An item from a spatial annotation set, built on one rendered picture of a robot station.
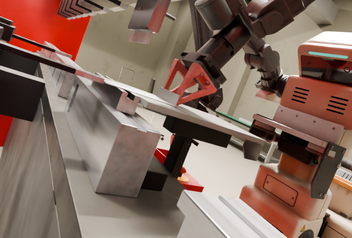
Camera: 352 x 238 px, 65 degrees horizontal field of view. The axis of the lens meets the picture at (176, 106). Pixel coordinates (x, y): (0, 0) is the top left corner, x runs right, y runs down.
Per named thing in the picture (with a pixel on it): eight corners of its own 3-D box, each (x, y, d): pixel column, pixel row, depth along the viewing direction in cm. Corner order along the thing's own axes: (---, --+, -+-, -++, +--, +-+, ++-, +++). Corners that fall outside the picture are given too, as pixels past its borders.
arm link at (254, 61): (281, 68, 102) (270, 65, 106) (275, 44, 97) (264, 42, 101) (263, 81, 100) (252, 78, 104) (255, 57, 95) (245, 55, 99)
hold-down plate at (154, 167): (162, 192, 43) (168, 174, 43) (130, 187, 40) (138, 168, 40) (112, 129, 69) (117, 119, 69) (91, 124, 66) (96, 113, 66)
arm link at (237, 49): (258, 38, 55) (240, 37, 60) (243, 9, 52) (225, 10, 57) (235, 61, 54) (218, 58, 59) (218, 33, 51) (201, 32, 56)
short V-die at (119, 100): (133, 115, 43) (140, 97, 43) (116, 110, 41) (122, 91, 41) (104, 89, 60) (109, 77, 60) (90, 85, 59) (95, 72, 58)
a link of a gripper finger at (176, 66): (162, 89, 50) (198, 54, 51) (149, 82, 56) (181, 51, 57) (183, 114, 53) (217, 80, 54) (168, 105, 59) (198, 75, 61)
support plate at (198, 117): (264, 145, 54) (266, 140, 54) (145, 108, 41) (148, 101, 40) (211, 119, 69) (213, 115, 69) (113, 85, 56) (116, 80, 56)
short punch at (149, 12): (153, 46, 43) (175, -13, 42) (142, 41, 42) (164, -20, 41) (133, 43, 52) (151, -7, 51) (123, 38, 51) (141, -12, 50)
